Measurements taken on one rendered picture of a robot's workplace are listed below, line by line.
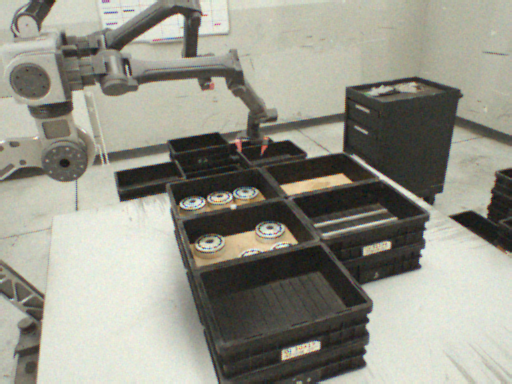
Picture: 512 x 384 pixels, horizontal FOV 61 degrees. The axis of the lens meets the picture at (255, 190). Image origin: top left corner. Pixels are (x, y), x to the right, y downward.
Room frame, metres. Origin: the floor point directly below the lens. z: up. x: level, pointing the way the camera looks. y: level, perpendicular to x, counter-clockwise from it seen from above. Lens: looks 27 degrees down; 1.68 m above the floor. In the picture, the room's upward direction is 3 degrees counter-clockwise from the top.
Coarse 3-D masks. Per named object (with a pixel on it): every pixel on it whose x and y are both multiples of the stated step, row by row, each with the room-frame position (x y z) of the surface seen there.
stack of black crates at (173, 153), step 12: (216, 132) 3.08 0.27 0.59; (168, 144) 2.89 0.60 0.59; (180, 144) 2.99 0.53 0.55; (192, 144) 3.02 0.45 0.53; (204, 144) 3.05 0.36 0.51; (216, 144) 3.08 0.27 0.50; (228, 144) 2.81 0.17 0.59; (180, 156) 2.70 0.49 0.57; (192, 156) 2.74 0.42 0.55; (204, 156) 2.76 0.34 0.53; (216, 156) 2.79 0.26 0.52; (228, 156) 2.82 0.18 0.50; (192, 168) 2.72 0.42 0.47; (204, 168) 2.76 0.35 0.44
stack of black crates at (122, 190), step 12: (132, 168) 2.49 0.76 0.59; (144, 168) 2.51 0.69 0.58; (156, 168) 2.53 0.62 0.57; (168, 168) 2.55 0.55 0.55; (180, 168) 2.45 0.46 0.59; (120, 180) 2.45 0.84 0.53; (132, 180) 2.48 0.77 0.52; (144, 180) 2.50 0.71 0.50; (156, 180) 2.51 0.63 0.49; (168, 180) 2.51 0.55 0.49; (180, 180) 2.29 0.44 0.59; (120, 192) 2.18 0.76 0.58; (132, 192) 2.21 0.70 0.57; (144, 192) 2.23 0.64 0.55; (156, 192) 2.25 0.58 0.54
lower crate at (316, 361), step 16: (208, 336) 0.84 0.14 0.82; (368, 336) 0.81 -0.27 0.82; (320, 352) 0.76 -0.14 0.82; (336, 352) 0.77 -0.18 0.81; (352, 352) 0.80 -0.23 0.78; (272, 368) 0.72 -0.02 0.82; (288, 368) 0.74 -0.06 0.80; (304, 368) 0.76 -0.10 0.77; (320, 368) 0.77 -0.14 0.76; (336, 368) 0.79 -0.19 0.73; (352, 368) 0.80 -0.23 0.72
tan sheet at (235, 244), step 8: (248, 232) 1.31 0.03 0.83; (288, 232) 1.30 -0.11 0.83; (232, 240) 1.27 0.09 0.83; (240, 240) 1.26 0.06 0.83; (248, 240) 1.26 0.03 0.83; (256, 240) 1.26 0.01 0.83; (288, 240) 1.25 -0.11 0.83; (296, 240) 1.25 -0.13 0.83; (192, 248) 1.23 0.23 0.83; (232, 248) 1.22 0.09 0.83; (240, 248) 1.22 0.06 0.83; (248, 248) 1.21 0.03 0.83; (256, 248) 1.21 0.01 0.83; (264, 248) 1.21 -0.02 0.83; (224, 256) 1.18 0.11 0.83; (232, 256) 1.17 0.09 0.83; (200, 264) 1.14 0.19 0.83
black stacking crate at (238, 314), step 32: (288, 256) 1.04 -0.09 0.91; (320, 256) 1.07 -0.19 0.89; (224, 288) 0.98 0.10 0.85; (256, 288) 1.01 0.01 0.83; (288, 288) 1.00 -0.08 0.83; (320, 288) 0.99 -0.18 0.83; (352, 288) 0.88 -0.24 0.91; (224, 320) 0.88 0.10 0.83; (256, 320) 0.88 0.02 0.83; (288, 320) 0.87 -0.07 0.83; (352, 320) 0.80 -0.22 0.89; (256, 352) 0.73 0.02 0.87
